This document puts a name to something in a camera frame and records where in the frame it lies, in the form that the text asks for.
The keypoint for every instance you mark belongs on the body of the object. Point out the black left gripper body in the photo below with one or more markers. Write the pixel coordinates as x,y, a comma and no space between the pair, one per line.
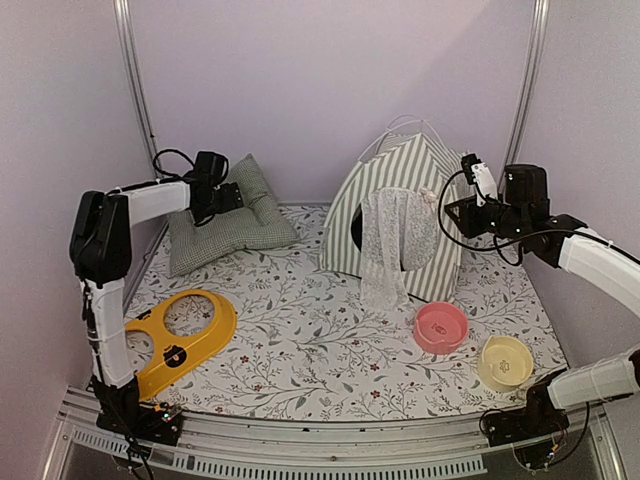
220,203

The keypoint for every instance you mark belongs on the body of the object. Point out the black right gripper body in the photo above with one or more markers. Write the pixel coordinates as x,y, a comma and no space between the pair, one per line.
509,221

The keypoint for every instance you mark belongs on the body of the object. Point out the green striped pet tent fabric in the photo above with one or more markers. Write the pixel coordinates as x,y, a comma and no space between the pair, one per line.
384,226

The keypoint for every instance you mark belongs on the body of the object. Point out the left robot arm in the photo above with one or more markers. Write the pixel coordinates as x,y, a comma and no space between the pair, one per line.
101,248

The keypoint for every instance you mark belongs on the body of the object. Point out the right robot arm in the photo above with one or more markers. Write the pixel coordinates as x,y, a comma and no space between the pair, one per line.
593,297

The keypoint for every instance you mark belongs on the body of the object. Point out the pink pet bowl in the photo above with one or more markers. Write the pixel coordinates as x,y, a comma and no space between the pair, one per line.
440,328

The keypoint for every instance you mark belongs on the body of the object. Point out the cream pet bowl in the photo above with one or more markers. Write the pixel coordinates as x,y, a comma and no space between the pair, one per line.
504,364

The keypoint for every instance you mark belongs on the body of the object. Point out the green checkered cushion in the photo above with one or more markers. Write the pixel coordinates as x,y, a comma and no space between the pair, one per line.
258,225

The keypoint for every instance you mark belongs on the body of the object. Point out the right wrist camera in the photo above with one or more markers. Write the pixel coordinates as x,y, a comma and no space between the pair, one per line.
478,175

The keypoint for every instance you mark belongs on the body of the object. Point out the right aluminium corner post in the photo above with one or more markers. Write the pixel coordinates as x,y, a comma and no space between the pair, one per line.
531,69

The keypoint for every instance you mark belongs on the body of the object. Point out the aluminium corner post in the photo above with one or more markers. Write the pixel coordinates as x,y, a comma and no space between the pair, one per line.
531,69
125,30

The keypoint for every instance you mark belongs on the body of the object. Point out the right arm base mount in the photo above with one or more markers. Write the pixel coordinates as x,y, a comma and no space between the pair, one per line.
537,418

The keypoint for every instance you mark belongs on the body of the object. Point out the left aluminium corner post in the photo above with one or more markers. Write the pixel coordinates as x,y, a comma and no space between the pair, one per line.
125,30

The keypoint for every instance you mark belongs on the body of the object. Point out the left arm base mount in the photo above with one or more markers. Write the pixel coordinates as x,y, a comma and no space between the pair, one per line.
123,413

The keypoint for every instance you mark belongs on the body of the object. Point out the front aluminium rail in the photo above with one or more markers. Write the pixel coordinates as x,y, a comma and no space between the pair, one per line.
221,447

